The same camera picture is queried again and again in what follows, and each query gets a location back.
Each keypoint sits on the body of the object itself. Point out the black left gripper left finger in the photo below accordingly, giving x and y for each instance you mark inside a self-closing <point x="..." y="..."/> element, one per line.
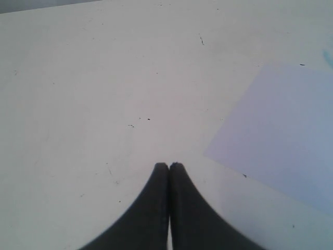
<point x="145" y="223"/>

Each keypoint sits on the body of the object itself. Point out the white sheet of paper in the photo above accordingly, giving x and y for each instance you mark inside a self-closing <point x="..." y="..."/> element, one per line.
<point x="280" y="133"/>

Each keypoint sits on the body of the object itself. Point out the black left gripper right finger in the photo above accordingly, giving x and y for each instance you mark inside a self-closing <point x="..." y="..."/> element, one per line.
<point x="194" y="223"/>

